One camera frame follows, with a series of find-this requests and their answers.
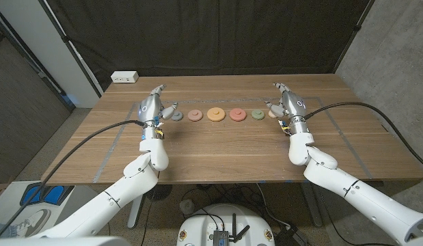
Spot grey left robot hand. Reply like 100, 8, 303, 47
137, 84, 179, 126

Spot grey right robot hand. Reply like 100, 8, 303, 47
264, 82, 308, 120

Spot coral red toy ring disc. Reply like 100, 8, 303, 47
229, 107, 247, 122

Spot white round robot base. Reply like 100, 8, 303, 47
176, 204, 276, 246

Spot white power strip box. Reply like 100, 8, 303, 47
110, 70, 139, 84

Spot black round floor fan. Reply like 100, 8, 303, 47
145, 184, 173, 202

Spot black fabric backdrop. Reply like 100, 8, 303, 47
45, 0, 372, 90

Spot black backdrop stand pole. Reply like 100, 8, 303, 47
332, 0, 376, 74
38, 0, 105, 97

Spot white table leg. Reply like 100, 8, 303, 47
126, 184, 147, 230

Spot grey round floor puck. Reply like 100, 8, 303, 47
179, 199, 195, 215

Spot grey table leg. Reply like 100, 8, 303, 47
301, 182, 324, 228

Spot black power adapter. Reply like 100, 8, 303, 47
274, 224, 310, 246

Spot grey antenna radio module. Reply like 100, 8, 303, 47
213, 213, 251, 246

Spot white grey sneaker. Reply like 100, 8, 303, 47
11, 208, 52, 238

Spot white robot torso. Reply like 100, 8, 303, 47
0, 236, 132, 246

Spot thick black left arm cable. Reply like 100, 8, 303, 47
0, 119, 147, 238

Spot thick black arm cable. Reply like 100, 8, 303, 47
303, 101, 423, 171
0, 119, 147, 238

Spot light pink toy ring disc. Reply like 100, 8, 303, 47
187, 109, 204, 122

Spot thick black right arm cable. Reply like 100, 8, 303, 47
303, 101, 423, 171

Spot orange toy ring disc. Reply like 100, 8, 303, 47
206, 106, 226, 122

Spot thin black left wrist wire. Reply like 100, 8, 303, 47
139, 170, 161, 237

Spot thin black wrist wire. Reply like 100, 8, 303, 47
139, 170, 161, 237
318, 189, 400, 246

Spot black tangled floor cables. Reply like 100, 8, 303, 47
180, 184, 267, 219

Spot thin black right wrist wire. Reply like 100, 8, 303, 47
318, 189, 400, 246

